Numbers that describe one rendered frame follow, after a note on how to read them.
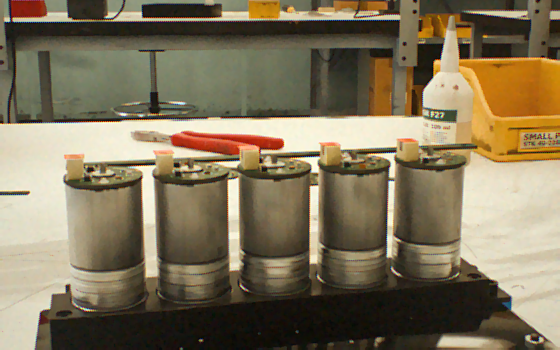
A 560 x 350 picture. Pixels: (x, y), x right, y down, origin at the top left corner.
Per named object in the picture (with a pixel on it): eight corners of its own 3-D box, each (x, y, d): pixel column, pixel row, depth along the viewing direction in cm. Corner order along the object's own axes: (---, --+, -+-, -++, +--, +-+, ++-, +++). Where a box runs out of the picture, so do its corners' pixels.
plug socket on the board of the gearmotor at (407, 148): (425, 160, 27) (426, 141, 27) (402, 162, 27) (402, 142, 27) (416, 155, 28) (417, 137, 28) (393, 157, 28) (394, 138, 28)
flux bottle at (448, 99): (416, 157, 56) (421, 14, 54) (463, 157, 56) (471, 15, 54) (425, 169, 53) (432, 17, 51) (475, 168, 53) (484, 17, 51)
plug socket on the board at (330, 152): (348, 164, 27) (348, 145, 27) (323, 166, 26) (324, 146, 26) (340, 159, 27) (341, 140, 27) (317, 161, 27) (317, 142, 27)
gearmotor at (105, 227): (150, 333, 26) (144, 179, 24) (72, 340, 25) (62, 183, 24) (145, 303, 28) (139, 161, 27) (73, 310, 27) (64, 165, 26)
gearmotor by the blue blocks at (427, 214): (470, 301, 28) (478, 160, 27) (405, 307, 27) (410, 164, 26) (440, 276, 30) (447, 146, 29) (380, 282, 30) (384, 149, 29)
